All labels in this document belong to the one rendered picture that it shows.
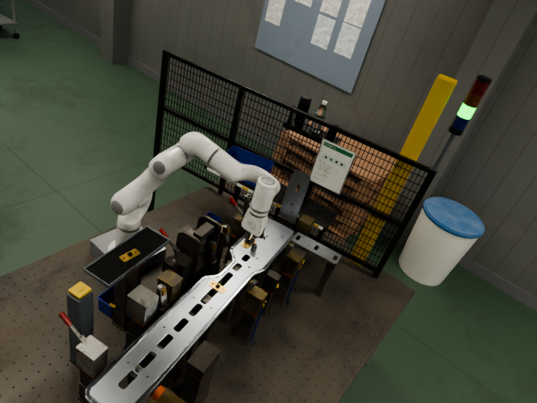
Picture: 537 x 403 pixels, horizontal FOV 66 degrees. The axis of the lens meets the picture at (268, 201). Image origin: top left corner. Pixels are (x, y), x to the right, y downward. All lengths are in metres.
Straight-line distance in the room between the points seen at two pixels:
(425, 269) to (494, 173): 1.09
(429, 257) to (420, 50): 1.90
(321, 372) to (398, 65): 3.07
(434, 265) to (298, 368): 2.18
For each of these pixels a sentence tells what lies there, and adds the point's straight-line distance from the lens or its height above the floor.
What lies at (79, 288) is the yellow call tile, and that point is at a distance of 1.76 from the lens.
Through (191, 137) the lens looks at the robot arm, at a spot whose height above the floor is 1.65.
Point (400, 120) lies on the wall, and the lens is 4.46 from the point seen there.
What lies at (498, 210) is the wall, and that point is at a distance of 4.46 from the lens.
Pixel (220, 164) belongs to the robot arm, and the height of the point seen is 1.60.
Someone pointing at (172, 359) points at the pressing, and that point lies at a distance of 1.76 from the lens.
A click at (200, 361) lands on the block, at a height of 1.03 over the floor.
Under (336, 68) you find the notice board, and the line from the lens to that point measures 4.66.
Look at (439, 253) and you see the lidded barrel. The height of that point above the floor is 0.40.
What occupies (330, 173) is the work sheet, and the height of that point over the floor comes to 1.26.
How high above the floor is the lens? 2.48
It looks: 34 degrees down
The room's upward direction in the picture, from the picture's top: 17 degrees clockwise
